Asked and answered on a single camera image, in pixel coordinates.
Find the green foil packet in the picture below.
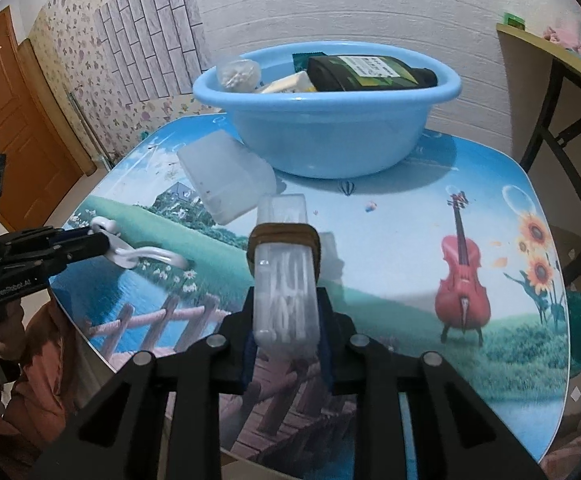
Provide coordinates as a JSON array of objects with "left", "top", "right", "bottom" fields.
[{"left": 293, "top": 52, "right": 329, "bottom": 74}]

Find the translucent plastic container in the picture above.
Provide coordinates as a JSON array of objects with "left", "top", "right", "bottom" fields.
[{"left": 177, "top": 129, "right": 277, "bottom": 226}]

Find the blue plastic basin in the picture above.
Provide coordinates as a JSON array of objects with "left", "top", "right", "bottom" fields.
[{"left": 192, "top": 42, "right": 462, "bottom": 180}]

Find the white plastic hook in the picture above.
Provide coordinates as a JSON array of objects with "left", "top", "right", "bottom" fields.
[{"left": 89, "top": 216, "right": 191, "bottom": 270}]

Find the metal pole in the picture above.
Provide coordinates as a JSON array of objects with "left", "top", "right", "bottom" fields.
[{"left": 68, "top": 90, "right": 116, "bottom": 166}]

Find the person's orange garment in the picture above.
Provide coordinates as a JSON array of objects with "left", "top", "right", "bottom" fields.
[{"left": 0, "top": 300, "right": 116, "bottom": 453}]

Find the white cardboard box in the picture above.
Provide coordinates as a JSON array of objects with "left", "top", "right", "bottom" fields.
[{"left": 255, "top": 71, "right": 316, "bottom": 95}]

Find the pink patterned blanket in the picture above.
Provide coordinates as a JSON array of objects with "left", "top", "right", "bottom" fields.
[{"left": 541, "top": 430, "right": 581, "bottom": 480}]

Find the dark green bottle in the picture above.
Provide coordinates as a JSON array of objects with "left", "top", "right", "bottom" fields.
[{"left": 307, "top": 54, "right": 439, "bottom": 93}]

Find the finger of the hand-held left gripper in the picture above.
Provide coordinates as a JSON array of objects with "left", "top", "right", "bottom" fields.
[
  {"left": 0, "top": 226, "right": 94, "bottom": 252},
  {"left": 45, "top": 232, "right": 111, "bottom": 273}
]

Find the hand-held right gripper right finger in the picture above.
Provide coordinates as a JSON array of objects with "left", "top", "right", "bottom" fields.
[{"left": 318, "top": 287, "right": 551, "bottom": 480}]

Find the clear bag of cotton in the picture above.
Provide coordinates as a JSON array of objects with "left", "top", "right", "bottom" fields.
[{"left": 215, "top": 59, "right": 262, "bottom": 93}]

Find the pink cloth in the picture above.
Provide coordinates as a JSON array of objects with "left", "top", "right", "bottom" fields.
[{"left": 543, "top": 25, "right": 581, "bottom": 56}]

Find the clear cotton swab box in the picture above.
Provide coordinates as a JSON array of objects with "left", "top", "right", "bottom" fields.
[{"left": 248, "top": 192, "right": 324, "bottom": 361}]

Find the green waste bin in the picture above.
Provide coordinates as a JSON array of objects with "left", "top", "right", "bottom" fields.
[{"left": 563, "top": 290, "right": 581, "bottom": 378}]

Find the orange wooden door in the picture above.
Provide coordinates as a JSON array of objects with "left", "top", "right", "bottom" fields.
[{"left": 0, "top": 6, "right": 84, "bottom": 231}]

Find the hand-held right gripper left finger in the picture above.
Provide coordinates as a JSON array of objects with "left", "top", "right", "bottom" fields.
[{"left": 28, "top": 305, "right": 264, "bottom": 480}]

